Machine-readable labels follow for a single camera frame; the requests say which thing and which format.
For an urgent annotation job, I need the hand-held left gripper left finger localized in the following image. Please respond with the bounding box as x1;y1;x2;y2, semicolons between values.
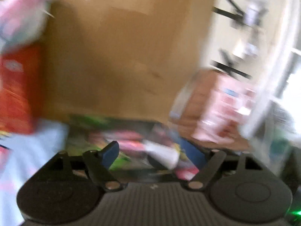
48;141;125;192

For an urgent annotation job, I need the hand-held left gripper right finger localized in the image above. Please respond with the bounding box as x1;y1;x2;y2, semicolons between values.
175;137;264;191

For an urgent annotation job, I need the white snack packet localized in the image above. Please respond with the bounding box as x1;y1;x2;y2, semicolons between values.
143;140;181;170

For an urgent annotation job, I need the dark tin box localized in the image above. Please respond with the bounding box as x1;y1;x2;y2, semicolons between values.
66;114;238;183

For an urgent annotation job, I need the pink snack packet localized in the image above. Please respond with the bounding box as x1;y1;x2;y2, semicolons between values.
89;131;144;157

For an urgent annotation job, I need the green snack packet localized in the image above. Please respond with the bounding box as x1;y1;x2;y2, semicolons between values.
68;114;131;170

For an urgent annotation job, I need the brown seat cushion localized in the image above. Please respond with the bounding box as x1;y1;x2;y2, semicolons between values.
169;69;253;151

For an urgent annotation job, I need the large pink snack bag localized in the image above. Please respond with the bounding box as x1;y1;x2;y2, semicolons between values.
191;73;257;144

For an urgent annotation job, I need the blue cartoon printed bed sheet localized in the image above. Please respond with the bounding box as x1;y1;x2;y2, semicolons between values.
0;120;70;226

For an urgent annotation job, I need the black tape strip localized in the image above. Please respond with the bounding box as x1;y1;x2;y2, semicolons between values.
212;0;247;25
210;49;252;80

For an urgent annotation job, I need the wooden board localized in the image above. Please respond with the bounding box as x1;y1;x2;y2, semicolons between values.
42;0;220;124

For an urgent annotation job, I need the red gift bag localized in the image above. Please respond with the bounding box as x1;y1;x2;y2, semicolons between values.
0;44;45;135

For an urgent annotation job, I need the pastel plush toy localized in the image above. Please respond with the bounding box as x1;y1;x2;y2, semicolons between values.
0;0;57;51

